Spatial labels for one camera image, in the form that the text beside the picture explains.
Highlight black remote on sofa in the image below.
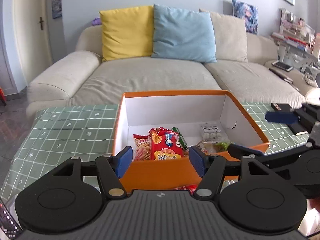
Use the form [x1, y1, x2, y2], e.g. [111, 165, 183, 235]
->
[268, 68, 293, 84]

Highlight white shelf with books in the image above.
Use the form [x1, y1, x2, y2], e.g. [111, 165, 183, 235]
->
[271, 8, 319, 77]

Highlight orange cardboard box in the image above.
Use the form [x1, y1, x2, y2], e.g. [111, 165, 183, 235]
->
[113, 90, 270, 192]

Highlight beige nut snack packet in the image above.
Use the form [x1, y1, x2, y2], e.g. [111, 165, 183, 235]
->
[196, 141, 232, 155]

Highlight red stacked stools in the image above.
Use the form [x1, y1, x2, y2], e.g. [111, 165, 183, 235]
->
[0, 87, 7, 106]

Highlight red chips bag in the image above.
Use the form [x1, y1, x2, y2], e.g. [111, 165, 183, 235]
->
[149, 127, 184, 160]

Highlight clear packet white balls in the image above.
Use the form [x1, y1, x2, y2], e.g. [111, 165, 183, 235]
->
[201, 121, 229, 144]

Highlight phone with lit screen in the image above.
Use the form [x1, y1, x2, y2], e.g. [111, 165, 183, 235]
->
[0, 200, 23, 239]

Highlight yellow cushion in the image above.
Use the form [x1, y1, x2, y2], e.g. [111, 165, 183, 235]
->
[99, 5, 154, 61]

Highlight red Mimi snack bag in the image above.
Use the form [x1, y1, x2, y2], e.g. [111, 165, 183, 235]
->
[133, 134, 151, 161]

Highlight white door with handle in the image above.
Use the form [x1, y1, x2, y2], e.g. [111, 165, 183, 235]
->
[1, 0, 53, 95]

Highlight beige cushion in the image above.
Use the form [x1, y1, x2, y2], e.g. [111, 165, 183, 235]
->
[199, 9, 248, 62]

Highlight light blue cushion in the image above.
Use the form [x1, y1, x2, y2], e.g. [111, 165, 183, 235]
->
[151, 4, 216, 63]

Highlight white smartphone on sofa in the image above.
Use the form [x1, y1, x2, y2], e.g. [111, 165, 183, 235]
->
[272, 61, 294, 72]

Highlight green snack packet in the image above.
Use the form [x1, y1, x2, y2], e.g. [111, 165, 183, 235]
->
[172, 127, 188, 151]

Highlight anime print pillow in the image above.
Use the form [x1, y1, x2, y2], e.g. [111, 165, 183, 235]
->
[232, 0, 259, 35]

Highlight beige fabric sofa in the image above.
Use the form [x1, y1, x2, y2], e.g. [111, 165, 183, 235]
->
[26, 26, 319, 119]

